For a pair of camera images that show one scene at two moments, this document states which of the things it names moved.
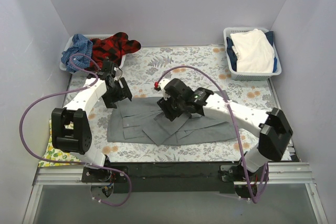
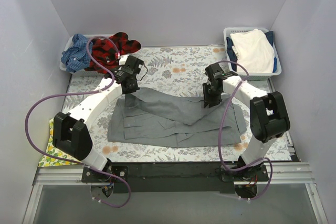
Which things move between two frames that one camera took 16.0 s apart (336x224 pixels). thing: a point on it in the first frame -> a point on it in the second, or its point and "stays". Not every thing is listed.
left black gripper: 121,92 -> 130,86
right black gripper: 169,109 -> 210,98
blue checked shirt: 77,57 stays
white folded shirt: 255,52 stays
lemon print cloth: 54,153 stays
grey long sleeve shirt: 139,120 stays
